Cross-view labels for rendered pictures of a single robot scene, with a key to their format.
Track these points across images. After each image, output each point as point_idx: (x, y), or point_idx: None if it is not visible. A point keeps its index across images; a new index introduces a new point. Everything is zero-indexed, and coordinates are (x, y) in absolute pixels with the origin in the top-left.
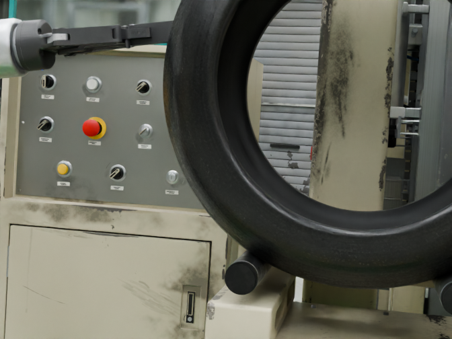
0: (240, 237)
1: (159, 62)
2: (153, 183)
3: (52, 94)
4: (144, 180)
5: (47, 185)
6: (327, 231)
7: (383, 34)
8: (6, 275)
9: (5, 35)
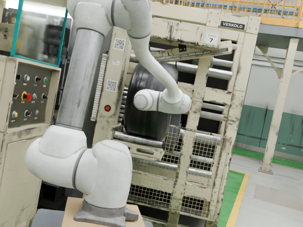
0: (160, 136)
1: (40, 70)
2: (32, 115)
3: (15, 82)
4: (31, 115)
5: (8, 122)
6: (167, 132)
7: (125, 80)
8: (3, 166)
9: None
